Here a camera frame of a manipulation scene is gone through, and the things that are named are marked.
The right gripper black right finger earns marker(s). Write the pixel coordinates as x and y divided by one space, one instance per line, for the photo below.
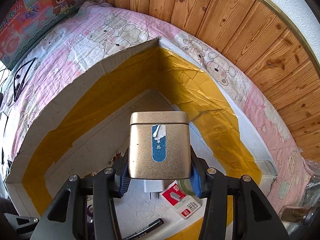
253 215

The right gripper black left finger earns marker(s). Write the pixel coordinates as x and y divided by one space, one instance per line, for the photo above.
66 216

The red staples box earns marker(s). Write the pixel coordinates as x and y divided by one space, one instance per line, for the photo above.
183 204

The green tape roll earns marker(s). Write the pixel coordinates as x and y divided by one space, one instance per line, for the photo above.
186 187

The black marker pen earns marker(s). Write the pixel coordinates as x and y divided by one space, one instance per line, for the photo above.
147 229

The white power adapter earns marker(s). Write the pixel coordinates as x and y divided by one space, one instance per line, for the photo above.
153 187

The gold tea tin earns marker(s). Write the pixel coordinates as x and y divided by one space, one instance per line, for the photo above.
159 146

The glass tea bottle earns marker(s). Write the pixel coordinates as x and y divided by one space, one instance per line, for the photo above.
298 215

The white cardboard box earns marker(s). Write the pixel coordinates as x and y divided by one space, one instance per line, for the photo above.
81 129

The pink cartoon quilt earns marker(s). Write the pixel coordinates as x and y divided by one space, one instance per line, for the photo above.
99 30

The pink toy washing box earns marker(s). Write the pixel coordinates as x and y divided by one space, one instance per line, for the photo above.
26 22

